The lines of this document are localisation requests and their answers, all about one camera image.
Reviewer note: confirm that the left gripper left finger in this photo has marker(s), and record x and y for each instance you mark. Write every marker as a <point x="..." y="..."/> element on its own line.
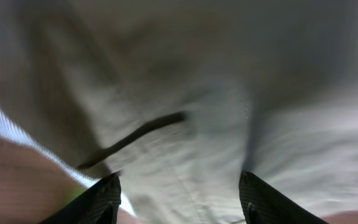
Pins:
<point x="97" y="205"/>

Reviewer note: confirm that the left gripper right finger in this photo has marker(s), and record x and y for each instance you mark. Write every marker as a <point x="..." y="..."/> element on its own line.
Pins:
<point x="262" y="204"/>

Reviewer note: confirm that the khaki green shorts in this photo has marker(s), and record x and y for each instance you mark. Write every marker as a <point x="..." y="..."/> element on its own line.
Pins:
<point x="180" y="97"/>

